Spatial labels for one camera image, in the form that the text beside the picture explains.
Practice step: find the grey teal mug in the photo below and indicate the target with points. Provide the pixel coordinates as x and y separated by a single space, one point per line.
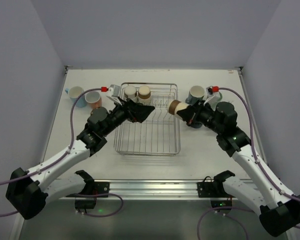
195 94

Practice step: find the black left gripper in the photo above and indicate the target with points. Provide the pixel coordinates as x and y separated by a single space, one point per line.
130 111

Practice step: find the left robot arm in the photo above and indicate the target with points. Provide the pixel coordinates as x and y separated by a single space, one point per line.
30 190

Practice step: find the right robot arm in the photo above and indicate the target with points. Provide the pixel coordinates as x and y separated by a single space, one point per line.
277 207

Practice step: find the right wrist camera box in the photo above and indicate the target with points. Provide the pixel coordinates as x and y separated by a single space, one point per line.
212 94

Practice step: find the white brown cup left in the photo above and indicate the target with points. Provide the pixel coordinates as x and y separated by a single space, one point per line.
130 92

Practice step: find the salmon pink mug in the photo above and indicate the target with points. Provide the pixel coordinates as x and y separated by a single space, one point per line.
93 99

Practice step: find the silver wire dish rack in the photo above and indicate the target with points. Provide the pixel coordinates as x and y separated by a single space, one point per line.
159 134

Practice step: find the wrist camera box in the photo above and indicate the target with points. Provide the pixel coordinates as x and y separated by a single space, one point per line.
212 94
114 91

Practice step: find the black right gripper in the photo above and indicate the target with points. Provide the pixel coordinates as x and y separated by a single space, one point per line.
195 115

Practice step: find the tan brown cup middle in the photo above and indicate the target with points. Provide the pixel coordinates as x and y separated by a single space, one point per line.
144 95

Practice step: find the dark blue patterned mug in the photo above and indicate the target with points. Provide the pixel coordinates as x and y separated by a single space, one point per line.
196 125

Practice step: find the aluminium mounting rail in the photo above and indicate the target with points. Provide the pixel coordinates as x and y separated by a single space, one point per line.
157 189

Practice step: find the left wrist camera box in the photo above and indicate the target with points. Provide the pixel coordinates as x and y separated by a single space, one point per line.
114 91

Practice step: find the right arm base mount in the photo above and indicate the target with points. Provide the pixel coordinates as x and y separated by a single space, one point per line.
212 188

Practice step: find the light green cup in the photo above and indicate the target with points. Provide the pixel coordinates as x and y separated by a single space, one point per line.
220 97

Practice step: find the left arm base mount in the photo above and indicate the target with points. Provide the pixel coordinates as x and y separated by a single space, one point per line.
92 192

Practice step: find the cream brown cup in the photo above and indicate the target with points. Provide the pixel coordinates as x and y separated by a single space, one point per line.
174 106

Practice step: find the light blue mug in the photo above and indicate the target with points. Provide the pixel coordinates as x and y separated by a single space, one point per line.
73 93

